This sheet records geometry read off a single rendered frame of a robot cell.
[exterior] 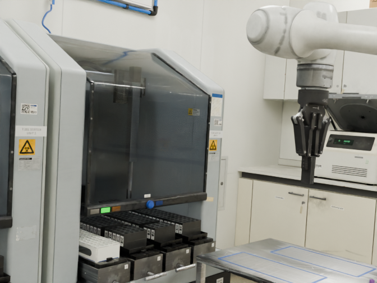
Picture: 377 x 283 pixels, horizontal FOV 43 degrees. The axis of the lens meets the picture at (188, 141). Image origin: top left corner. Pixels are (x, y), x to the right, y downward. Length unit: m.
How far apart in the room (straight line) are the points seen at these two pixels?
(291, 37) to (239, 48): 2.98
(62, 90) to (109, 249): 0.54
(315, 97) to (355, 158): 2.39
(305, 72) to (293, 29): 0.18
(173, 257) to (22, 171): 0.67
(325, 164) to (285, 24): 2.68
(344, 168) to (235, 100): 1.04
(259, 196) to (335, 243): 0.72
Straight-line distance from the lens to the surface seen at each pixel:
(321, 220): 3.74
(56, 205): 1.57
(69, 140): 1.56
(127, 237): 1.76
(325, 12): 1.23
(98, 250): 1.64
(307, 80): 1.21
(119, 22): 3.14
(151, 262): 1.76
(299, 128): 1.21
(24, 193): 1.51
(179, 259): 1.87
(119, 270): 1.67
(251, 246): 1.91
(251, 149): 4.22
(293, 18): 1.08
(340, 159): 3.63
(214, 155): 2.06
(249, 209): 4.07
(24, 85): 1.48
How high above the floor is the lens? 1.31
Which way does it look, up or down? 3 degrees down
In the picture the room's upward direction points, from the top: 3 degrees clockwise
